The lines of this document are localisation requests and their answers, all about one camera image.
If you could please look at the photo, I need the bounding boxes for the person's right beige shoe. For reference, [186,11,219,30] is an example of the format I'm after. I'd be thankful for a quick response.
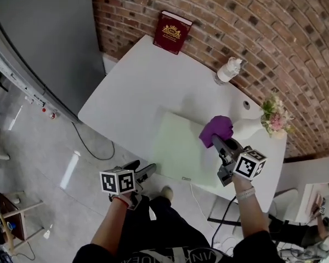
[158,185,175,201]

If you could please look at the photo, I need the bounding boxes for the black floor cable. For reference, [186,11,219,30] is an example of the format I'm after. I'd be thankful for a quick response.
[71,121,116,161]

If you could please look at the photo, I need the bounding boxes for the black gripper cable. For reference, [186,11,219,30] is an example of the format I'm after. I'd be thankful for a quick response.
[211,195,237,248]

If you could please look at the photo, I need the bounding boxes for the person's left forearm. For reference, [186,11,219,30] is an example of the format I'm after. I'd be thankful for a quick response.
[90,195,132,253]

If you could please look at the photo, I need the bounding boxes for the grey refrigerator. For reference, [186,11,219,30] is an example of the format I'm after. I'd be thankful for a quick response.
[0,0,106,123]

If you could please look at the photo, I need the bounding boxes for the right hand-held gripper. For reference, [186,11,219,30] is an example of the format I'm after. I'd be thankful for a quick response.
[211,134,268,187]

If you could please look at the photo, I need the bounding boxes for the white wristwatch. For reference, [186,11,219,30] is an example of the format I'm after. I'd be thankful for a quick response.
[235,186,256,202]

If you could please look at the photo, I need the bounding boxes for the pale pink tray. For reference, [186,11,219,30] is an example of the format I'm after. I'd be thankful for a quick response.
[296,184,329,224]

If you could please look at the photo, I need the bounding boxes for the person's black printed t-shirt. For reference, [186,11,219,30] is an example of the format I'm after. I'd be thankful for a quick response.
[75,230,286,263]

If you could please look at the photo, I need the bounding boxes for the pale green mat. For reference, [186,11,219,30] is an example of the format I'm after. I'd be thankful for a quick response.
[150,111,225,188]

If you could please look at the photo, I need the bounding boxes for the person's right forearm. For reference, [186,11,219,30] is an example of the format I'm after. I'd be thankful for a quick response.
[231,175,271,239]

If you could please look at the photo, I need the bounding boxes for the brown top side table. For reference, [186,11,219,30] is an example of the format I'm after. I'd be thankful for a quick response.
[0,192,44,256]

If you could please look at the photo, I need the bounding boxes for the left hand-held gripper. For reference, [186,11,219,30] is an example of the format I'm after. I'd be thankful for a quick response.
[99,159,158,211]

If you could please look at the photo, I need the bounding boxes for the white cable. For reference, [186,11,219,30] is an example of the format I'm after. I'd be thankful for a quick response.
[189,184,209,216]

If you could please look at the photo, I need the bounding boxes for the pink and white flower bouquet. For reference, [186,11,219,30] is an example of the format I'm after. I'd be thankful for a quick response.
[260,92,296,138]

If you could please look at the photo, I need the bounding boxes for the white ceramic vase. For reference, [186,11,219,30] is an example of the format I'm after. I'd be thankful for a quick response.
[234,113,265,139]

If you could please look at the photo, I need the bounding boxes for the person's dark trousers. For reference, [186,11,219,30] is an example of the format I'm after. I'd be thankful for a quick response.
[120,195,212,250]

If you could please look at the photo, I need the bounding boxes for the maroon gold-crested book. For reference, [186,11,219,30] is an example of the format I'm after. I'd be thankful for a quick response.
[152,10,194,55]

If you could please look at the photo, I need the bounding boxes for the clear plastic bottle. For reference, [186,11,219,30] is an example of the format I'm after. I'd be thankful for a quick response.
[213,56,242,86]

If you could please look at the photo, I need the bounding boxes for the purple cloth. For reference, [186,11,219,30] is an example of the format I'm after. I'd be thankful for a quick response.
[198,115,234,149]

